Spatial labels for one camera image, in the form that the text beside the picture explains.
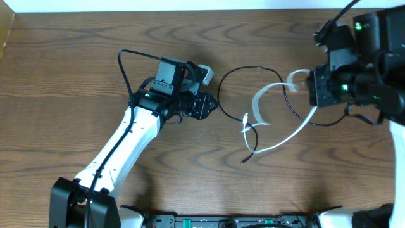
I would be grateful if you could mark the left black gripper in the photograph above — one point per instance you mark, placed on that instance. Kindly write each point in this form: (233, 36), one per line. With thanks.
(203, 111)

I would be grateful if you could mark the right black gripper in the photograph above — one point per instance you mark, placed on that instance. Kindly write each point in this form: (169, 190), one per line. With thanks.
(318, 85)

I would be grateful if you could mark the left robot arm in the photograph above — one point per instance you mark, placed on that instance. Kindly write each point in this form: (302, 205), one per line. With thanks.
(89, 200)

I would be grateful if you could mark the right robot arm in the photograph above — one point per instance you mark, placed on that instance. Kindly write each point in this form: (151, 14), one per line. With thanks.
(365, 67)

